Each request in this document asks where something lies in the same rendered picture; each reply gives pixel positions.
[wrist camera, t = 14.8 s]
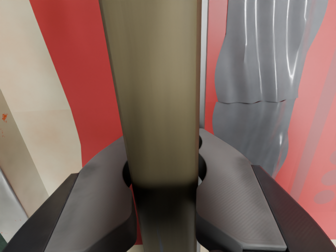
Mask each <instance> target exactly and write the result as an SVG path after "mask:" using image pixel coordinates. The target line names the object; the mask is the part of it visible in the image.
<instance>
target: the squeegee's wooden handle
mask: <svg viewBox="0 0 336 252"><path fill-rule="evenodd" d="M98 2H99V7H100V13H101V18H102V24H103V29H104V35H105V40H106V46H107V51H108V57H109V62H110V68H111V73H112V79H113V84H114V90H115V95H116V101H117V106H118V112H119V117H120V123H121V128H122V134H123V139H124V145H125V150H126V156H127V161H128V167H129V172H130V178H131V183H132V189H133V194H134V200H135V205H136V211H137V216H138V222H139V227H140V233H141V238H142V244H143V249H144V252H197V238H196V195H197V187H198V176H199V129H200V81H201V34H202V0H98Z"/></svg>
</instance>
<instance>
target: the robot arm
mask: <svg viewBox="0 0 336 252"><path fill-rule="evenodd" d="M198 176H199V178H200V179H201V180H202V183H201V184H200V185H199V186H198V187H197V189H196V229H195V236H196V239H197V241H198V242H199V244H201V245H202V246H203V247H204V248H206V249H207V250H208V251H209V252H336V246H335V245H334V244H333V242H332V241H331V240H330V238H329V237H328V236H327V234H326V233H325V232H324V231H323V229H322V228H321V227H320V226H319V225H318V223H317V222H316V221H315V220H314V219H313V218H312V217H311V216H310V215H309V214H308V212H307V211H306V210H305V209H304V208H303V207H302V206H301V205H299V204H298V203H297V202H296V201H295V200H294V199H293V198H292V197H291V196H290V195H289V194H288V193H287V192H286V191H285V190H284V189H283V188H282V187H281V186H280V185H279V184H278V183H277V182H276V181H275V180H274V179H273V178H272V177H271V176H270V175H269V174H268V173H267V172H266V171H265V170H264V169H263V168H262V167H261V166H260V165H253V164H252V163H251V162H250V161H249V160H248V159H247V158H246V157H245V156H244V155H243V154H242V153H240V152H239V151H238V150H237V149H235V148H234V147H232V146H231V145H229V144H228V143H226V142H224V141H223V140H221V139H220V138H218V137H216V136H215V135H213V134H211V133H210V132H208V131H206V130H205V129H203V128H200V129H199V153H198ZM131 184H132V181H131V175H130V170H129V164H128V159H127V153H126V148H125V142H124V137H123V136H121V137H120V138H118V139H117V140H116V141H114V142H113V143H111V144H110V145H108V146H107V147H106V148H104V149H103V150H101V151H100V152H99V153H97V154H96V155H95V156H94V157H93V158H92V159H91V160H90V161H89V162H88V163H87V164H86V165H85V166H84V167H83V168H82V169H81V170H80V171H79V172H78V173H71V174H70V175H69V176H68V177H67V179H66V180H65V181H64V182H63V183H62V184H61V185H60V186H59V187H58V188H57V189H56V190H55V191H54V192H53V193H52V194H51V195H50V197H49V198H48V199H47V200H46V201H45V202H44V203H43V204H42V205H41V206H40V207H39V208H38V209H37V210H36V211H35V212H34V214H33V215H32V216H31V217H30V218H29V219H28V220H27V221H26V222H25V223H24V224H23V225H22V226H21V228H20V229H19V230H18V231H17V232H16V233H15V235H14V236H13V237H12V238H11V240H10V241H9V242H8V243H7V245H6V246H5V247H4V249H3V250H2V252H127V251H128V250H129V249H130V248H132V247H133V246H134V244H135V243H136V240H137V216H136V210H135V205H134V199H133V194H132V191H131V189H130V185H131Z"/></svg>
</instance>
